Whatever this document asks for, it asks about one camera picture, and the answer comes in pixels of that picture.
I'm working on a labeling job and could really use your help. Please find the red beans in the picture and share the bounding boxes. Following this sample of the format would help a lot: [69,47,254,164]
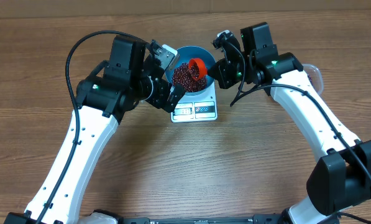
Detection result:
[172,62,313,93]

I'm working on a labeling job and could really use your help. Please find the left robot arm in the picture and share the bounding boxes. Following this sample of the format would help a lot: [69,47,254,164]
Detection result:
[5,32,185,223]

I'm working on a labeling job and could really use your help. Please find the clear plastic container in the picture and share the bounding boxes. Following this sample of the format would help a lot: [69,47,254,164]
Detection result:
[303,63,324,95]

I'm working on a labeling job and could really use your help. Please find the red scoop blue handle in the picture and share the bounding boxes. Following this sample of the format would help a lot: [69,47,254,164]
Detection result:
[188,58,208,81]

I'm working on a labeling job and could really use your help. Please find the white kitchen scale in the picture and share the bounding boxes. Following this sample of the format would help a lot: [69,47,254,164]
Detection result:
[170,83,218,123]

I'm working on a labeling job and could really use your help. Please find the blue metal bowl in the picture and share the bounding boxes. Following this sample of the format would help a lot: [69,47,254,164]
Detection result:
[165,46,216,93]

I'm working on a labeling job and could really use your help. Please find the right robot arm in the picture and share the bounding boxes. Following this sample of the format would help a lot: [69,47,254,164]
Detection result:
[208,22,371,223]

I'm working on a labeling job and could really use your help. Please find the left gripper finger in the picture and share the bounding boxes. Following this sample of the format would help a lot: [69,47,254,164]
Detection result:
[149,39,165,61]
[163,83,186,113]

